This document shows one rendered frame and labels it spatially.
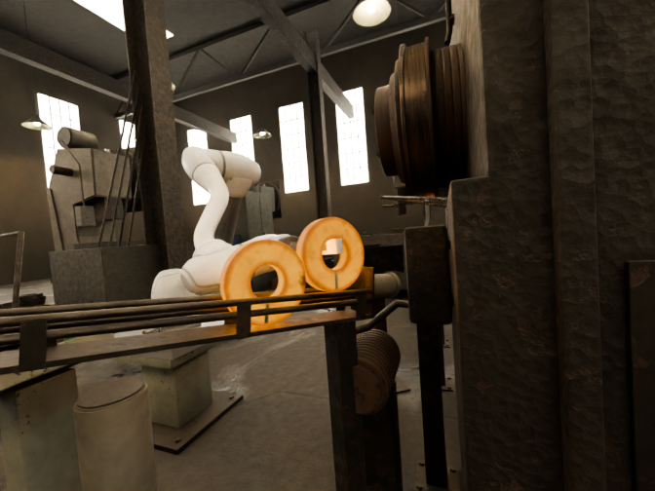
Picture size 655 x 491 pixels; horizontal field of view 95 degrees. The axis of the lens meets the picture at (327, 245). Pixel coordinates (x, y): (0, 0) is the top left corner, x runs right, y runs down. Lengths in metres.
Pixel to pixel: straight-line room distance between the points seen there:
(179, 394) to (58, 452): 0.71
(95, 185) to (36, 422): 5.28
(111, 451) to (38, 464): 0.18
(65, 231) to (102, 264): 2.94
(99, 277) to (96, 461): 2.97
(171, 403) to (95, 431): 0.86
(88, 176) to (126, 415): 5.50
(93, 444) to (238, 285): 0.40
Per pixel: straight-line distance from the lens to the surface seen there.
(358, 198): 11.46
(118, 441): 0.76
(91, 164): 6.05
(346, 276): 0.63
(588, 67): 0.58
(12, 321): 0.50
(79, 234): 6.30
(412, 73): 0.90
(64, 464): 0.94
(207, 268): 0.81
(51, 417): 0.89
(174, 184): 3.84
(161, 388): 1.60
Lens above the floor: 0.80
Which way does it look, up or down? 2 degrees down
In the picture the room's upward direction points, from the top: 4 degrees counter-clockwise
